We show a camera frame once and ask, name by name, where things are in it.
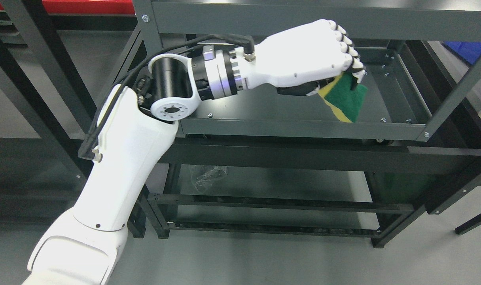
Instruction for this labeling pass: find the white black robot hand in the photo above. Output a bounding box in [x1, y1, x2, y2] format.
[239, 19, 365, 89]

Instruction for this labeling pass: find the green yellow sponge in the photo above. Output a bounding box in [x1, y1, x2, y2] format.
[318, 73, 368, 123]

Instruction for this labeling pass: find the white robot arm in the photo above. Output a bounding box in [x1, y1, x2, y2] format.
[23, 34, 254, 285]

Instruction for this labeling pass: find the grey metal shelf cart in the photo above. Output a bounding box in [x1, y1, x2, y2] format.
[133, 0, 481, 248]

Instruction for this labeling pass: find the black metal shelf rack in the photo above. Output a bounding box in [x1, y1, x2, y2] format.
[0, 0, 97, 213]

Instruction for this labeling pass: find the crumpled clear plastic bag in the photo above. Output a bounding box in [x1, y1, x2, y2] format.
[189, 165, 228, 194]

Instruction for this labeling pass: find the blue plastic bin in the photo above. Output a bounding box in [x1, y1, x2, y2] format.
[442, 41, 481, 66]

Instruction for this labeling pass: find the red bin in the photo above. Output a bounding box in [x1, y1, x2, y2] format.
[0, 0, 136, 16]

